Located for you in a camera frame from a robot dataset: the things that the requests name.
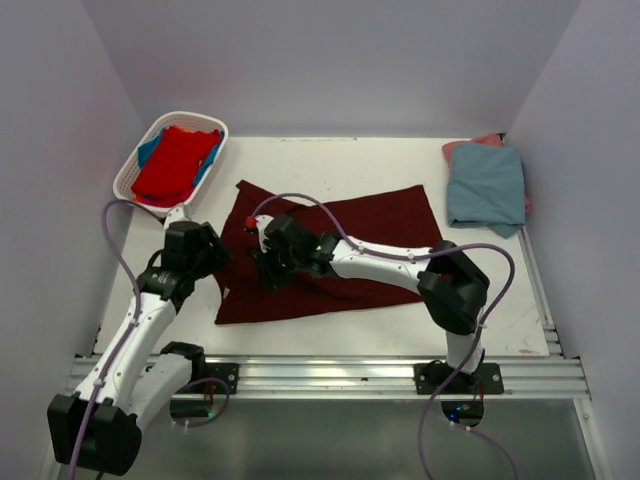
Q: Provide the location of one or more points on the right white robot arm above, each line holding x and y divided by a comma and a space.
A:
452, 287

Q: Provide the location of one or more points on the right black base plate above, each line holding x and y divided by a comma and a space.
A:
428, 377

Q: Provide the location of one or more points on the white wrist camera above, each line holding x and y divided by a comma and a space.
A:
257, 225
178, 213

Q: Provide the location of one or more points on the folded pink t shirt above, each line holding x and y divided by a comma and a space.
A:
494, 139

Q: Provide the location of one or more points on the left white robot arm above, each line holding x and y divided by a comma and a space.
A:
100, 425

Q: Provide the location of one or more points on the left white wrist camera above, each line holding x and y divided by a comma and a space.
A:
178, 213

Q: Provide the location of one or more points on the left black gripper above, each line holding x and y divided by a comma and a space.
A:
219, 254

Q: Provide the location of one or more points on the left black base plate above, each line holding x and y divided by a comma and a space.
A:
227, 375

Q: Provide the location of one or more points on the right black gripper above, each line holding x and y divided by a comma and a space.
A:
268, 276

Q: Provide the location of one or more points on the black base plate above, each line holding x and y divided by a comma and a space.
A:
428, 377
227, 375

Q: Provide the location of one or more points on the blue t shirt in basket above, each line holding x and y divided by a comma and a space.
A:
188, 154

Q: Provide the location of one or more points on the dark maroon t shirt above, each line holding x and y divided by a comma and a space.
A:
402, 218

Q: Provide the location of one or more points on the folded grey-blue t shirt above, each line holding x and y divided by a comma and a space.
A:
486, 188

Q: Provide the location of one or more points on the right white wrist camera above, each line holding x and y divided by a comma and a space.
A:
257, 225

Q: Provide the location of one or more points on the aluminium mounting rail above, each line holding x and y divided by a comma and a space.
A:
388, 377

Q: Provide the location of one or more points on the bright red t shirt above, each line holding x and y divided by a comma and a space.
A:
159, 193

